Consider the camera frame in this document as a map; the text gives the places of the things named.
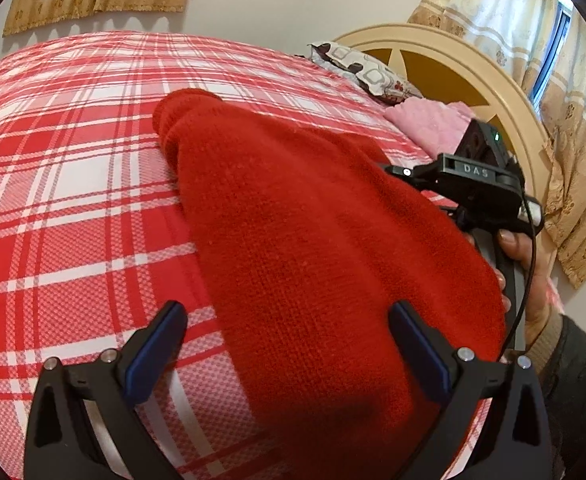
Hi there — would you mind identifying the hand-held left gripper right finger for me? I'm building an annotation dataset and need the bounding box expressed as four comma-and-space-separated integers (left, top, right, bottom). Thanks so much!
388, 301, 554, 480

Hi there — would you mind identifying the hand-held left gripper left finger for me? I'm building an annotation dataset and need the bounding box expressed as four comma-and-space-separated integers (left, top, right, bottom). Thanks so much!
23, 300, 189, 480

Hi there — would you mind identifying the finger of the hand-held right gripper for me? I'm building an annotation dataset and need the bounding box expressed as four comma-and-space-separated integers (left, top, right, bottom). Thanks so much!
377, 161, 444, 187

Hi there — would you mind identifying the red knitted sweater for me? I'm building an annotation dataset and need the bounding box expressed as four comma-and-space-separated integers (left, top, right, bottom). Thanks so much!
152, 88, 508, 480

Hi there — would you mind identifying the person's right forearm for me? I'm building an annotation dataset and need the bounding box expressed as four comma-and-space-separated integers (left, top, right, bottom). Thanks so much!
520, 305, 586, 480

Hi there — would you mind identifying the person's right hand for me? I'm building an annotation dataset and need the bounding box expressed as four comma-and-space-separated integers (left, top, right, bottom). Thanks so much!
463, 227, 564, 348

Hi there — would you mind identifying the pink towel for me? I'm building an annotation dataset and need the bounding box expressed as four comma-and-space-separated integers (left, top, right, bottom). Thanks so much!
383, 97, 476, 157

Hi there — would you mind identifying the long beige floral curtain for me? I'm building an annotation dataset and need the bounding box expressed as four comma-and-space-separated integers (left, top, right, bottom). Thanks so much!
408, 0, 586, 291

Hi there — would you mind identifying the cream wooden headboard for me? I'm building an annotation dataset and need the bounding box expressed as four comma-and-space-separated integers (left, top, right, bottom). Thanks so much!
334, 22, 556, 173

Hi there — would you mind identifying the patterned grey pillow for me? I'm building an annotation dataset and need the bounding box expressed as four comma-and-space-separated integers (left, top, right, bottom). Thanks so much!
307, 41, 424, 107

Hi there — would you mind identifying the window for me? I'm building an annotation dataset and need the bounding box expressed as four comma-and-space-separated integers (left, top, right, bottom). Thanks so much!
530, 0, 574, 111

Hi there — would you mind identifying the red plaid bed sheet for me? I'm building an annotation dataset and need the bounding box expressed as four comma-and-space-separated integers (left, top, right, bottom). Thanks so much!
0, 31, 494, 480

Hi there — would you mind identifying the black cable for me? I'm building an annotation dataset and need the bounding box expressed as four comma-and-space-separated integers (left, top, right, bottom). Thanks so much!
500, 180, 540, 363

